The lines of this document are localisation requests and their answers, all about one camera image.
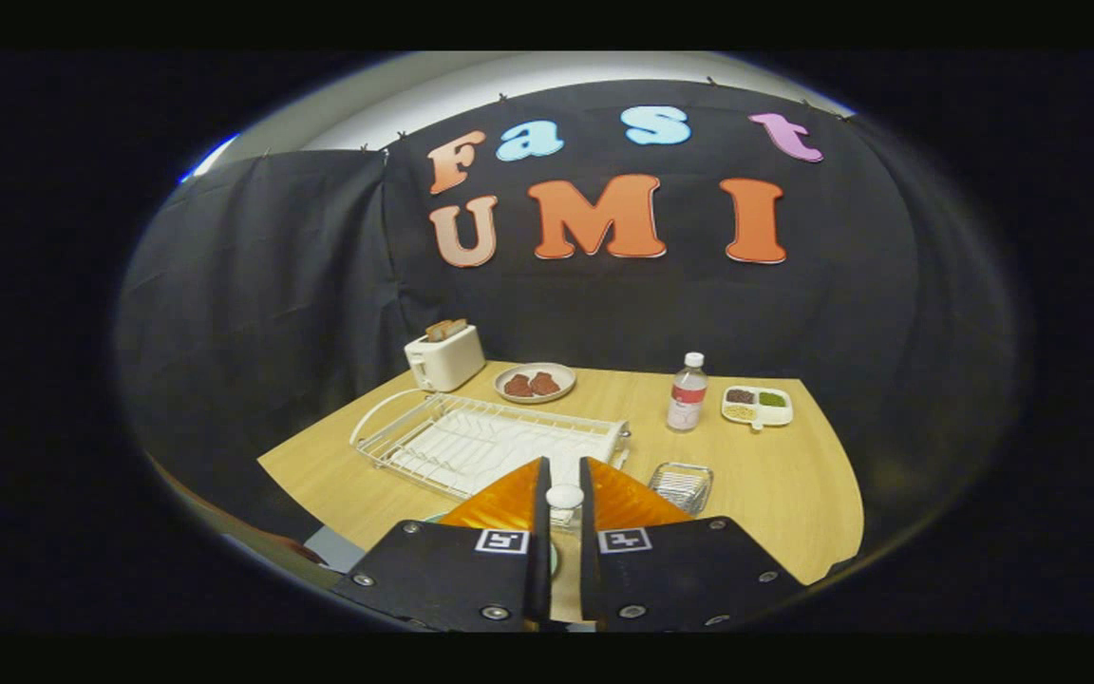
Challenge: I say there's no cream white toaster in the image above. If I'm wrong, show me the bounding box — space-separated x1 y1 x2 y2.
404 323 487 393

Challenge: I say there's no white wire dish rack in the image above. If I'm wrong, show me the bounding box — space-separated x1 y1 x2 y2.
349 388 632 526

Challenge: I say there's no metal mesh basket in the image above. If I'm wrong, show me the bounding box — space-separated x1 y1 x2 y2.
649 462 714 516

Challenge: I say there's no mint green plate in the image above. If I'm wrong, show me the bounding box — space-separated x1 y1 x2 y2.
424 511 563 578

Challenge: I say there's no beige plate with meat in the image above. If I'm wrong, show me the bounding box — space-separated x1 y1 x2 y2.
494 362 577 405

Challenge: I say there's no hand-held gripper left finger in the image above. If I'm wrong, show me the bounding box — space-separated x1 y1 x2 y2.
330 456 554 634

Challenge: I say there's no white segmented dish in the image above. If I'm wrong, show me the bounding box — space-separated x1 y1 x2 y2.
721 384 794 432

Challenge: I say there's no clear bottle with red label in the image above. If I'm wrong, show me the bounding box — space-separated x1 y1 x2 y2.
666 351 708 433

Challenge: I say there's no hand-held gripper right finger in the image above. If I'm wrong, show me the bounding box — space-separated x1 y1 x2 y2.
579 456 807 634

